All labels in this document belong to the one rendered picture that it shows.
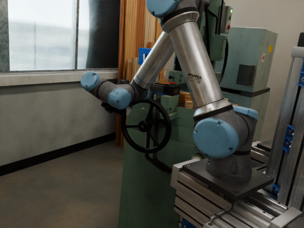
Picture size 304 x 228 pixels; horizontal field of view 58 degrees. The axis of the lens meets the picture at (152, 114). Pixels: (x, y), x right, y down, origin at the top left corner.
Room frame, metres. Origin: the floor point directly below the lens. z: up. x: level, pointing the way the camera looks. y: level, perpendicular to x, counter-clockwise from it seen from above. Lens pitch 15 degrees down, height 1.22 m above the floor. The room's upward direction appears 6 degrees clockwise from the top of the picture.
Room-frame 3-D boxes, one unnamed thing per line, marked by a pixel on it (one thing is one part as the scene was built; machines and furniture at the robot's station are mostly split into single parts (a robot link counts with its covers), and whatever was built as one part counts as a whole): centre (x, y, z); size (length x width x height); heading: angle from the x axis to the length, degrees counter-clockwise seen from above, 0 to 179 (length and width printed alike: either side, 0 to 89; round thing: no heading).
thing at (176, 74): (1.63, -0.13, 1.03); 0.14 x 0.07 x 0.09; 153
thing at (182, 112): (1.51, -0.08, 0.87); 0.61 x 0.30 x 0.06; 63
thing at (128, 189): (1.72, -0.18, 0.36); 0.58 x 0.45 x 0.71; 153
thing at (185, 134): (1.72, -0.18, 0.76); 0.57 x 0.45 x 0.09; 153
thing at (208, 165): (0.86, -0.28, 0.87); 0.15 x 0.15 x 0.10
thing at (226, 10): (1.83, -0.39, 1.40); 0.10 x 0.06 x 0.16; 153
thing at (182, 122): (1.56, -0.10, 0.82); 0.40 x 0.21 x 0.04; 63
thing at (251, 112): (0.85, -0.28, 0.98); 0.13 x 0.12 x 0.14; 146
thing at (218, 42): (1.74, -0.36, 1.23); 0.09 x 0.08 x 0.15; 153
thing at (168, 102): (1.44, -0.05, 0.91); 0.15 x 0.14 x 0.09; 63
